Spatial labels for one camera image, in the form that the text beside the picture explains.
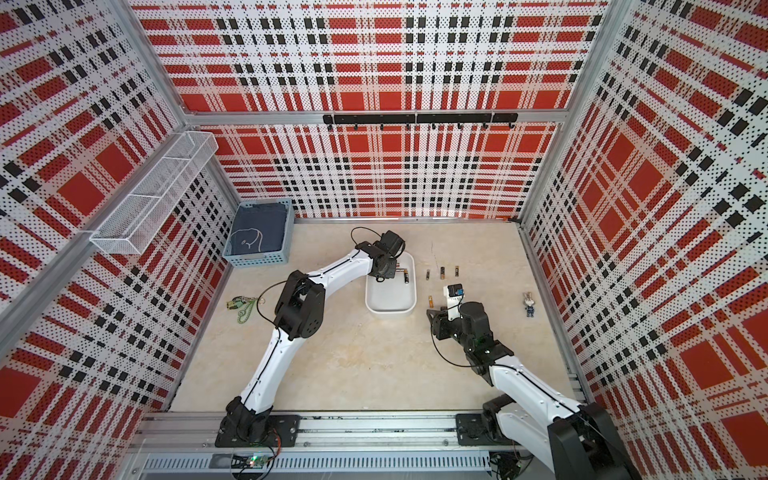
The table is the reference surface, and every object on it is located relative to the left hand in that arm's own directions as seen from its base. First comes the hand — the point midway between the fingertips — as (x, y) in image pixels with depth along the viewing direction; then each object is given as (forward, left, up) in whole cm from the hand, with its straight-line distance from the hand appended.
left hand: (388, 267), depth 104 cm
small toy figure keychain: (-14, -47, 0) cm, 49 cm away
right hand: (-20, -16, +7) cm, 27 cm away
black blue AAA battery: (-2, -14, -2) cm, 14 cm away
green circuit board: (-56, +29, +1) cm, 63 cm away
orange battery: (-12, -15, -2) cm, 19 cm away
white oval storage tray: (-12, -2, +1) cm, 12 cm away
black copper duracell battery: (-1, -19, -2) cm, 20 cm away
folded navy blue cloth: (+13, +48, +7) cm, 50 cm away
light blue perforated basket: (+2, +41, +3) cm, 41 cm away
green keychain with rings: (-13, +46, 0) cm, 48 cm away
